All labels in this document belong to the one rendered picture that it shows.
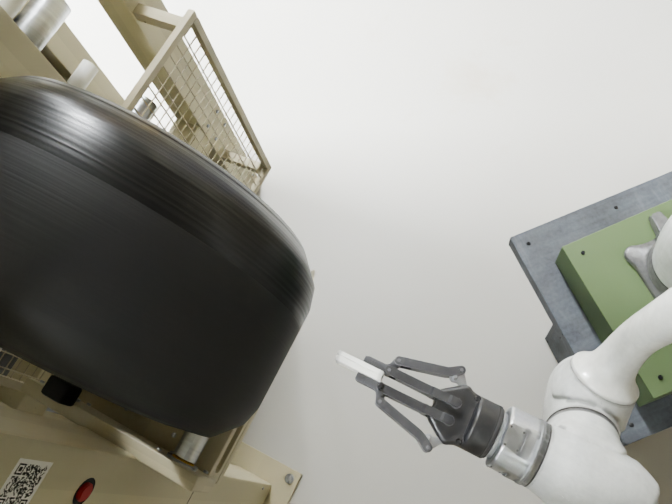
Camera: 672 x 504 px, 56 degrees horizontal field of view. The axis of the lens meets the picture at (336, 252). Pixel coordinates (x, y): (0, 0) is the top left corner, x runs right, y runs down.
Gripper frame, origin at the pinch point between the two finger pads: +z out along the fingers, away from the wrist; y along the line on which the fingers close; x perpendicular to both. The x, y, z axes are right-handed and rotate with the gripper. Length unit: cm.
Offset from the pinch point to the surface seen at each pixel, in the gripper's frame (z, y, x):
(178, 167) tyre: 27.4, -8.0, -23.7
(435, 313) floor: -7, -44, 116
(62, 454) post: 32.2, 29.1, 2.9
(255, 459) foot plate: 24, 23, 119
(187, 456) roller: 22.1, 23.6, 27.0
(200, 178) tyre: 25.0, -8.4, -22.2
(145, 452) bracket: 28.5, 26.2, 24.9
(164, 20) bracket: 76, -55, 28
